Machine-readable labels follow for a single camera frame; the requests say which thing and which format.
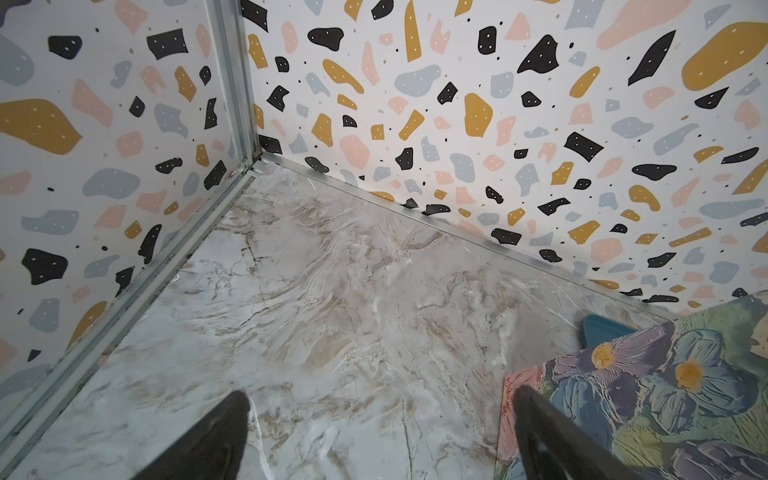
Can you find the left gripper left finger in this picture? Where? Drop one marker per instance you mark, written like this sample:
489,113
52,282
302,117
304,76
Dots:
212,448

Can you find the teal tray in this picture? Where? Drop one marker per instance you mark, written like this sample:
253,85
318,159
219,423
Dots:
596,330

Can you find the floral paper bag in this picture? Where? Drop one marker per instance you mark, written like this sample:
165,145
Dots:
681,400

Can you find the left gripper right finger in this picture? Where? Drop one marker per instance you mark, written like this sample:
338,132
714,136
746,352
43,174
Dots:
553,447

